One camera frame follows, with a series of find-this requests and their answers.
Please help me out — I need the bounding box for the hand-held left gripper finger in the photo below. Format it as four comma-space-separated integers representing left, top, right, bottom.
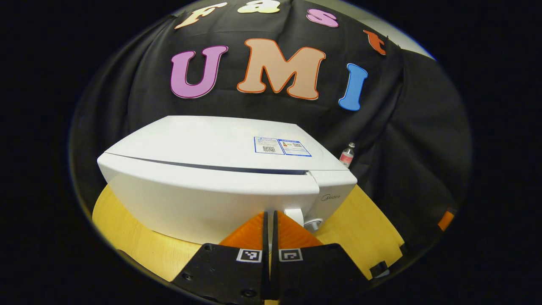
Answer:
271, 211, 374, 305
171, 211, 270, 305

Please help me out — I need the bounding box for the white microwave oven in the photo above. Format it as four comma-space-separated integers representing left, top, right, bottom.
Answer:
97, 115, 359, 246

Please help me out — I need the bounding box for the clear bottle pink label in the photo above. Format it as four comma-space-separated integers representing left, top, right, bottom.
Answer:
340, 143, 355, 168

